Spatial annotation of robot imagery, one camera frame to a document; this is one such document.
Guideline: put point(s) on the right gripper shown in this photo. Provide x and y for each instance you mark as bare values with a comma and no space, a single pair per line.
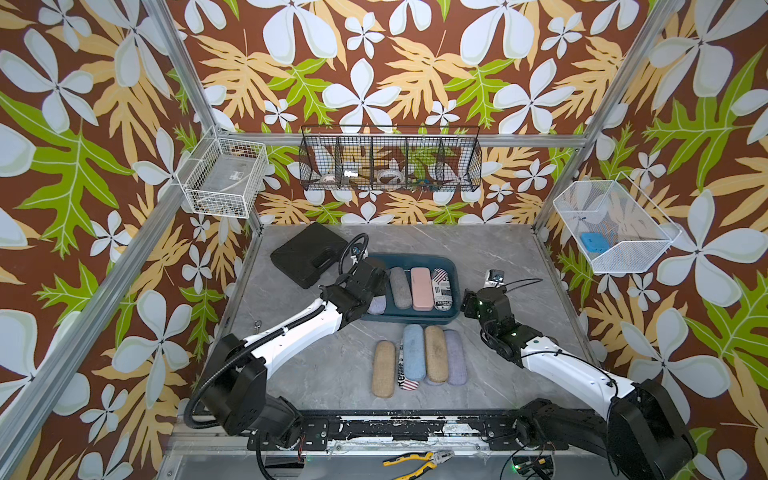
470,300

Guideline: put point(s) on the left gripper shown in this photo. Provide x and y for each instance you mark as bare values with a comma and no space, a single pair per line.
382,285

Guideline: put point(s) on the purple fabric glasses case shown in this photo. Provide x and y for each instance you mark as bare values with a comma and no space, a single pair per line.
378,305

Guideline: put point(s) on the grey fabric glasses case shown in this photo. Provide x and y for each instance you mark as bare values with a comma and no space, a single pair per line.
400,288

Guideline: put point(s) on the newspaper print glasses case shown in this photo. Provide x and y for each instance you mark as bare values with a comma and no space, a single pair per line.
442,290

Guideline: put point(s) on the pink glasses case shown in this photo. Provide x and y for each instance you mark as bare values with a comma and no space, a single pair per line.
422,292

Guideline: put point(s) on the beige fabric glasses case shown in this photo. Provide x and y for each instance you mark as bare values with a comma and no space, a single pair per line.
384,370

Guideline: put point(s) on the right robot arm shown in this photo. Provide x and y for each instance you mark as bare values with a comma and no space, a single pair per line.
634,425

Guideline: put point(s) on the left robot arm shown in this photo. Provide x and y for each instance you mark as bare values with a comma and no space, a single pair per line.
232,393

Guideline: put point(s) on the lavender glasses case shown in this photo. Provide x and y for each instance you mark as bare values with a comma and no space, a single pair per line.
458,374

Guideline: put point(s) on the tan fabric glasses case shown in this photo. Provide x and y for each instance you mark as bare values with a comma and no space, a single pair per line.
436,355

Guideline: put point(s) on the teal plastic storage tray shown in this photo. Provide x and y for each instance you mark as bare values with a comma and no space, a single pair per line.
392,313

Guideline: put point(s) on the light blue glasses case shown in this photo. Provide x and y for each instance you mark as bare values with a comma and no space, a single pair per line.
413,349

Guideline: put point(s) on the flag print glasses case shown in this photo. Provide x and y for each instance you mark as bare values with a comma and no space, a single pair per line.
403,382

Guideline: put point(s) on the black plastic tool case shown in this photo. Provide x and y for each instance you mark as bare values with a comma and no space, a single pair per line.
307,255

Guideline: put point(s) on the tape roll in basket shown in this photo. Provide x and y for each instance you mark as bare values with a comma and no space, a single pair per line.
390,177

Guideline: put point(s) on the blue object in basket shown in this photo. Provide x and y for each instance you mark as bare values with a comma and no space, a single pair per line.
595,243

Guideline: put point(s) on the black wire basket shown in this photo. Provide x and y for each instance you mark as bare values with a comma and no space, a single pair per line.
432,158

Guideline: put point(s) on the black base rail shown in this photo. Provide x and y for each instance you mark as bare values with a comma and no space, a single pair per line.
325,430

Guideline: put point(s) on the white wire basket right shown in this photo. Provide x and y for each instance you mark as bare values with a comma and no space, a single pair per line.
639,231

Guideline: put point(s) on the white wire basket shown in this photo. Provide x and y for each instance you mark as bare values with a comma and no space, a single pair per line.
222,175
639,231

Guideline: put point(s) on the white wire basket left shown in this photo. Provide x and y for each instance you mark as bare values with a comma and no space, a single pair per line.
222,175

